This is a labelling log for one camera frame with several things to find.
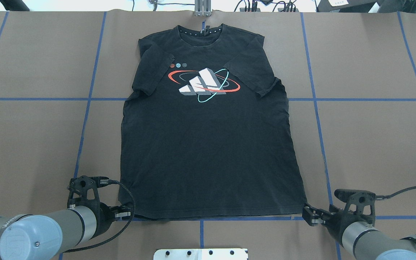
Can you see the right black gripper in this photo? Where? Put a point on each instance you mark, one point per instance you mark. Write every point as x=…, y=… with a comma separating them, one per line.
x=334, y=218

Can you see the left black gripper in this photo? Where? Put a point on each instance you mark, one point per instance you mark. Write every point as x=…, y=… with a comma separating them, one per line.
x=104, y=212

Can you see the black graphic t-shirt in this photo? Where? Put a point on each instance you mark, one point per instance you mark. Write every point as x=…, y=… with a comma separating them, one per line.
x=206, y=131

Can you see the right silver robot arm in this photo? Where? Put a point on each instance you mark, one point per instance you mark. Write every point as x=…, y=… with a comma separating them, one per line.
x=357, y=234

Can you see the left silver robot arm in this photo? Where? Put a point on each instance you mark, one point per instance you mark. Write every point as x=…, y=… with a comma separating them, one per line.
x=43, y=236

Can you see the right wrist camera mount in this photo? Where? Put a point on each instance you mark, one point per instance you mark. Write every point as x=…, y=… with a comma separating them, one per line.
x=359, y=205

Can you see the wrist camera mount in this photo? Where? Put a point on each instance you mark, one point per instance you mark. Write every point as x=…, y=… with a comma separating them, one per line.
x=359, y=205
x=83, y=191

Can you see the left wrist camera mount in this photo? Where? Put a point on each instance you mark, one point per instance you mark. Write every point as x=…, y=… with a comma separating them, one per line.
x=83, y=191

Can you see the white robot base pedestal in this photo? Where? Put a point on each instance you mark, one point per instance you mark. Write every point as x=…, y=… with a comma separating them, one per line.
x=202, y=254

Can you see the aluminium frame post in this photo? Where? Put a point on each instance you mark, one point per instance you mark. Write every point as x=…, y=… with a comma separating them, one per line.
x=202, y=8

